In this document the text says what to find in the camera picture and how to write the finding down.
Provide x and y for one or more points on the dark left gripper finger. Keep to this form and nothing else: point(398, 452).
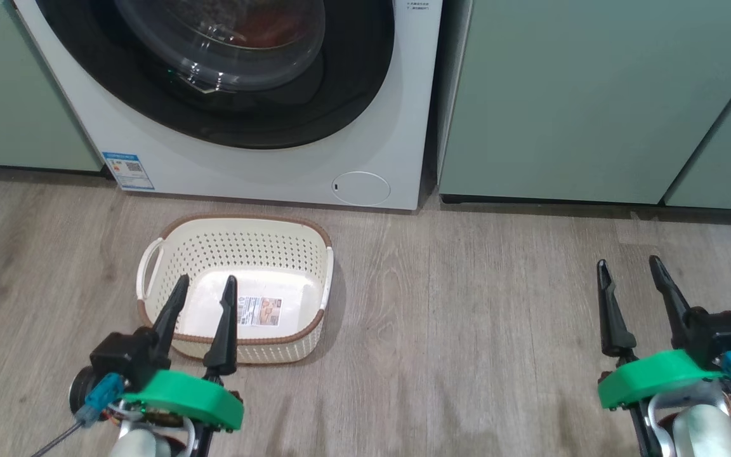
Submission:
point(226, 343)
point(172, 317)

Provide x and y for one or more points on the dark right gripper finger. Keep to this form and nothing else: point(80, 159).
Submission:
point(673, 298)
point(613, 330)

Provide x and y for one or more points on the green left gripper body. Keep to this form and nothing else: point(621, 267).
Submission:
point(188, 397)

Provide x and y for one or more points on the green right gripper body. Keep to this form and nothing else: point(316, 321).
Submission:
point(651, 377)

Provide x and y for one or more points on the dark round washing machine door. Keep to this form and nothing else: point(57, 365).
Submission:
point(340, 95)

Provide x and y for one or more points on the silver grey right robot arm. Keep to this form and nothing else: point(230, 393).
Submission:
point(702, 431)

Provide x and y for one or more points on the printed label inside basket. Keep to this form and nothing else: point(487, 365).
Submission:
point(259, 311)

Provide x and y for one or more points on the cream perforated laundry basket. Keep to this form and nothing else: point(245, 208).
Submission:
point(251, 247)

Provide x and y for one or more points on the white front-load washing machine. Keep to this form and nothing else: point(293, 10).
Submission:
point(245, 171)

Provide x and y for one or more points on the blue energy label sticker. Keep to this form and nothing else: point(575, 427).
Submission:
point(127, 171)

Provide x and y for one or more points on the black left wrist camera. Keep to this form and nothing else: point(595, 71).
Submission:
point(124, 355)

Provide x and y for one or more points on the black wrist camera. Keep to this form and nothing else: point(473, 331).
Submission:
point(727, 336)
point(124, 355)

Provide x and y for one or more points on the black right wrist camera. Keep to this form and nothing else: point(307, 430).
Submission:
point(727, 336)

